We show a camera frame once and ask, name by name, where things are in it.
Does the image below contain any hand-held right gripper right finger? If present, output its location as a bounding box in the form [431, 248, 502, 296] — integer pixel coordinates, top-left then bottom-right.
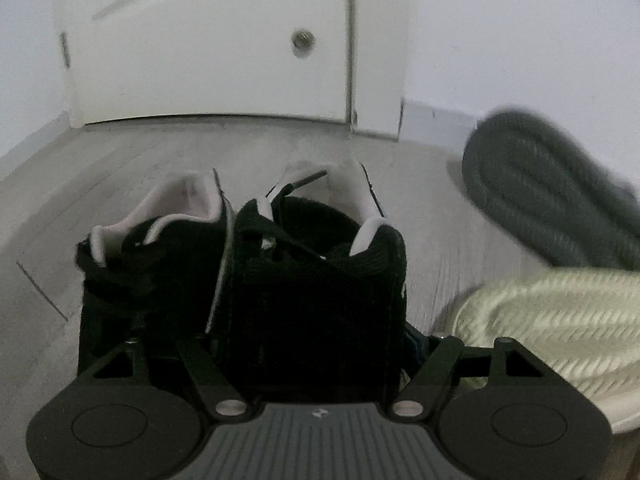
[390, 331, 551, 421]

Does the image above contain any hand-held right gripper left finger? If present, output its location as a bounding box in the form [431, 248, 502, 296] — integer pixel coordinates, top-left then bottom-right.
[92, 337, 251, 421]

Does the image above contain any black sneaker white lining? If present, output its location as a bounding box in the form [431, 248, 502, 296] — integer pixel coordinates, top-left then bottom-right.
[75, 169, 237, 377]
[215, 157, 409, 405]

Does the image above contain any light green slipper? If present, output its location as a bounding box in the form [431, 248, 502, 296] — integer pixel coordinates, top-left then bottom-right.
[430, 265, 640, 434]

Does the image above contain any grey slipper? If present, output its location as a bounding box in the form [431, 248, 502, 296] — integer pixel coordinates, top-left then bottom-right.
[462, 105, 640, 272]

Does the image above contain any white door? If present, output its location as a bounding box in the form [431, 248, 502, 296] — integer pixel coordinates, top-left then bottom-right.
[52, 0, 359, 129]

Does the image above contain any round metal door knob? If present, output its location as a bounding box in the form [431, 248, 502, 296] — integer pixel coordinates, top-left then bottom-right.
[291, 30, 316, 56]

